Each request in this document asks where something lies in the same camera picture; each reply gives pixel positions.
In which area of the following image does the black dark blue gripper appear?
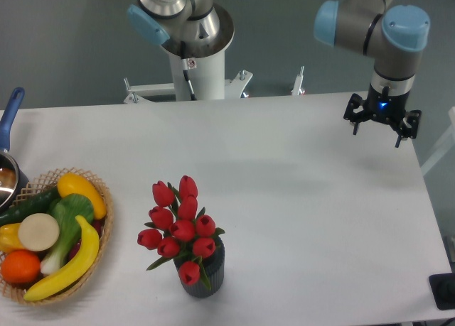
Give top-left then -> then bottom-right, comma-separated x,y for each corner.
343,83 -> 422,148

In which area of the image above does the red tulip bouquet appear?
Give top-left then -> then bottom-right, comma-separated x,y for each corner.
137,175 -> 225,284

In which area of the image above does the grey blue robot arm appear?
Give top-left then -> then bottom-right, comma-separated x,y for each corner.
127,0 -> 430,140

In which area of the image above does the dark grey ribbed vase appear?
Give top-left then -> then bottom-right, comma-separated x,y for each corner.
180,237 -> 225,298

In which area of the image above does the black device at table edge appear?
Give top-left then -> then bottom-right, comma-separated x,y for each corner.
429,273 -> 454,310

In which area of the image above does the red fruit in basket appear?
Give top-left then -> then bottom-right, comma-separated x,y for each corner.
68,220 -> 103,261

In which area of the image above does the yellow lemon squash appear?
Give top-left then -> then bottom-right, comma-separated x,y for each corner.
57,173 -> 107,220

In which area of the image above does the green bok choy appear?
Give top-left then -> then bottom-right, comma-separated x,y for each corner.
41,194 -> 94,276

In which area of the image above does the yellow banana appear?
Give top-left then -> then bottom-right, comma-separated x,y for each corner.
23,215 -> 100,302

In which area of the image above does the woven wicker basket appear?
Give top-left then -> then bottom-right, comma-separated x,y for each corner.
1,168 -> 113,305

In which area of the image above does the green cucumber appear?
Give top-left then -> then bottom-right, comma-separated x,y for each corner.
1,186 -> 60,226

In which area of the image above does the beige round disc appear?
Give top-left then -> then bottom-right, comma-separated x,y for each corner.
18,213 -> 60,251

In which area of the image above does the orange fruit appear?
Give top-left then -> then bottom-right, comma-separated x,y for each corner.
1,250 -> 41,284

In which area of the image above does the yellow bell pepper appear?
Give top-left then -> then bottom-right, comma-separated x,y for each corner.
0,223 -> 25,254

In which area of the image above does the white frame at right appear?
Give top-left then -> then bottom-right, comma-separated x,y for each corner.
420,107 -> 454,176

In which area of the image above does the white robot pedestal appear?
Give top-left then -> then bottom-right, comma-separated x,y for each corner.
122,3 -> 254,105

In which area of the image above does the black cable on pedestal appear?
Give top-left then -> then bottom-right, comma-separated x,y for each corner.
179,40 -> 198,102

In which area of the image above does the blue handled saucepan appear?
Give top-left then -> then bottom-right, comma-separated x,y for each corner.
1,87 -> 28,213

